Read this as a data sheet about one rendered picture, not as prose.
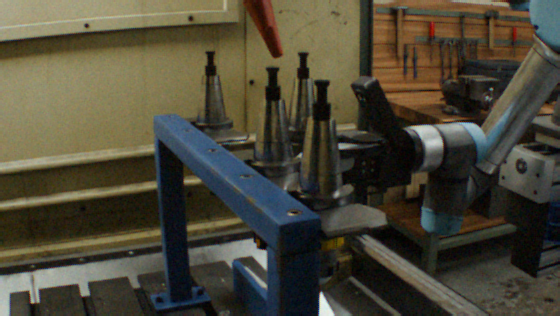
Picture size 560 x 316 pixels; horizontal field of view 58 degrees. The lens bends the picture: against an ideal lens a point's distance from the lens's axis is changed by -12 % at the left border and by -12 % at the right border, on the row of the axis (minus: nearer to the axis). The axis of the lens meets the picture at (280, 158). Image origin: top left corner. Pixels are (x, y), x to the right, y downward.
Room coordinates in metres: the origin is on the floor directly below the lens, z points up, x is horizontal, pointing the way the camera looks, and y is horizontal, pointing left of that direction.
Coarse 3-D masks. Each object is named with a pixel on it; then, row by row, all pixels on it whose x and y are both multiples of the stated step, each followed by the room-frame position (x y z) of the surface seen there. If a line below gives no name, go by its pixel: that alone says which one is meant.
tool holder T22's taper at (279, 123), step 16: (272, 112) 0.60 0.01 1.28; (256, 128) 0.61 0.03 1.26; (272, 128) 0.60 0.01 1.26; (288, 128) 0.61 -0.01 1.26; (256, 144) 0.61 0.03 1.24; (272, 144) 0.60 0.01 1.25; (288, 144) 0.61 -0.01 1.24; (256, 160) 0.60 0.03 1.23; (272, 160) 0.59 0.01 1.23; (288, 160) 0.60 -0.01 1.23
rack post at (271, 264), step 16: (272, 256) 0.43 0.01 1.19; (288, 256) 0.43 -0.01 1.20; (304, 256) 0.43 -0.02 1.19; (272, 272) 0.43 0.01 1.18; (288, 272) 0.42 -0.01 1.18; (304, 272) 0.43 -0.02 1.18; (272, 288) 0.43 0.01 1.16; (288, 288) 0.42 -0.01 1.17; (304, 288) 0.43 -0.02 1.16; (272, 304) 0.43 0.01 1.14; (288, 304) 0.42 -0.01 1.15; (304, 304) 0.43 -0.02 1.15
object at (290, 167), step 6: (246, 156) 0.62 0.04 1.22; (252, 156) 0.62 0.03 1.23; (246, 162) 0.61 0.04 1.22; (252, 162) 0.61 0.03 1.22; (258, 162) 0.60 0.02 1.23; (288, 162) 0.60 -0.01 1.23; (294, 162) 0.60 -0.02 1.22; (252, 168) 0.59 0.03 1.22; (258, 168) 0.59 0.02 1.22; (264, 168) 0.59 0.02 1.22; (270, 168) 0.58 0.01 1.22; (276, 168) 0.58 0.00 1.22; (282, 168) 0.59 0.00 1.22; (288, 168) 0.59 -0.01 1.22; (294, 168) 0.59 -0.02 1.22; (264, 174) 0.59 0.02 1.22; (270, 174) 0.58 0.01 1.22; (276, 174) 0.58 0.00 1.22; (282, 174) 0.59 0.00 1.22
